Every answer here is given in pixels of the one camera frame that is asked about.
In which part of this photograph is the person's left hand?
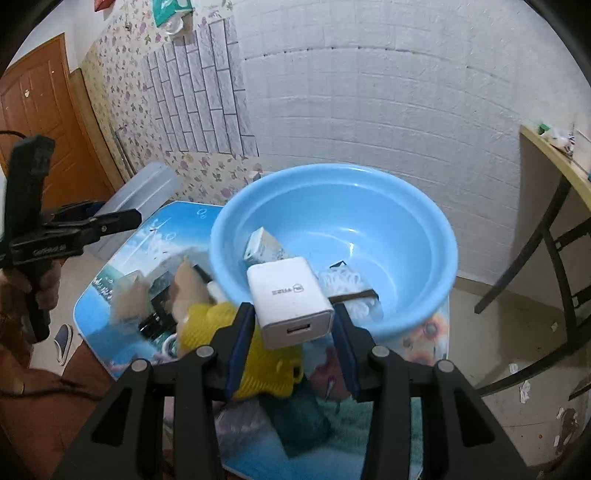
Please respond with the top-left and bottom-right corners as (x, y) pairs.
(0, 259), (63, 325)

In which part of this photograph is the black box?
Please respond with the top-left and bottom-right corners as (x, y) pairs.
(139, 264), (214, 341)

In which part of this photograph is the clear plastic storage box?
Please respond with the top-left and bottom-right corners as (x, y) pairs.
(85, 161), (184, 261)

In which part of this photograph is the white plastic hook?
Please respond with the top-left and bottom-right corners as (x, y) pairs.
(159, 335), (182, 360)

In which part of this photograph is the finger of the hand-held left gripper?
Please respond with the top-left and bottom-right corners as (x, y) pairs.
(91, 209), (142, 236)
(42, 202), (108, 223)

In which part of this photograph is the brown wooden door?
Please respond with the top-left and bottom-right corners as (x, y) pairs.
(0, 33), (117, 209)

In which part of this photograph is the side table with black legs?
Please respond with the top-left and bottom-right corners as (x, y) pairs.
(473, 123), (591, 400)

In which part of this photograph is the white charger block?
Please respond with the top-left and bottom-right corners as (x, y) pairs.
(246, 257), (335, 350)

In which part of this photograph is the beige plush toy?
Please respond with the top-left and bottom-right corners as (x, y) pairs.
(171, 257), (219, 325)

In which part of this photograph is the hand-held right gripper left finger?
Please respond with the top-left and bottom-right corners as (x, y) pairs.
(51, 302), (257, 480)

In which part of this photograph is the small white carton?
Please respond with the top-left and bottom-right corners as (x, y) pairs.
(243, 227), (297, 269)

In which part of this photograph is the clear pack of hair ties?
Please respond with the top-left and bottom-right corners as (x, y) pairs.
(316, 261), (385, 325)

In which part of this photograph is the person's leg in brown trousers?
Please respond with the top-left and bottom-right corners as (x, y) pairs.
(0, 314), (141, 480)

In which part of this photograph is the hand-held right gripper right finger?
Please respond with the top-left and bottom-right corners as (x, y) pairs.
(330, 305), (542, 480)

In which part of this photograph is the white hanging plastic bag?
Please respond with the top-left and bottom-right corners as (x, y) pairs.
(163, 14), (194, 35)

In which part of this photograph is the yellow knitted cloth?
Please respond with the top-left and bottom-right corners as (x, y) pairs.
(178, 302), (305, 401)

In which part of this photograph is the light blue plastic basin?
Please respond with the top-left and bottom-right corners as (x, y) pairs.
(210, 164), (459, 342)

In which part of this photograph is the grey slipper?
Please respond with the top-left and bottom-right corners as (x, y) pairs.
(52, 323), (75, 366)

